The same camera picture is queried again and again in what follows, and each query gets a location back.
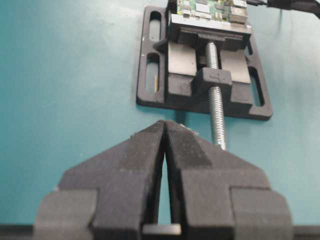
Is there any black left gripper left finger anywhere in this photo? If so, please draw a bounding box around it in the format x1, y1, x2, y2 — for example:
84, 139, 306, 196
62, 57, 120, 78
34, 120, 165, 240

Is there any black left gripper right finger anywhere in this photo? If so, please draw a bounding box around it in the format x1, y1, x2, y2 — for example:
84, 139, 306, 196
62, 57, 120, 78
164, 120, 294, 240

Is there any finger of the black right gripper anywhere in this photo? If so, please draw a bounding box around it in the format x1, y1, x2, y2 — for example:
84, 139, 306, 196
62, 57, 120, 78
266, 0, 320, 19

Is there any black USB cable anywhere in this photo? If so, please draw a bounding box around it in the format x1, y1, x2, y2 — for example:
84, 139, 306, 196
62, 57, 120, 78
246, 0, 270, 8

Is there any green circuit board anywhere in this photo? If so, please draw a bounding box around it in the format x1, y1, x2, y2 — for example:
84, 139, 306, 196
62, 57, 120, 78
176, 0, 248, 25

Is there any silver vise screw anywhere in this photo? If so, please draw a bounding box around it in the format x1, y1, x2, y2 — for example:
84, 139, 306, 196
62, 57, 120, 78
205, 42, 226, 150

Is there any small brass pin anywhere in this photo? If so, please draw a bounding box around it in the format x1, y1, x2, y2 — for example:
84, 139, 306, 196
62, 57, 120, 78
154, 75, 159, 93

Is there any black bench vise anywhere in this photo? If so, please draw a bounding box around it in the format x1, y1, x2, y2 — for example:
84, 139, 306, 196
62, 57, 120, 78
136, 3, 273, 121

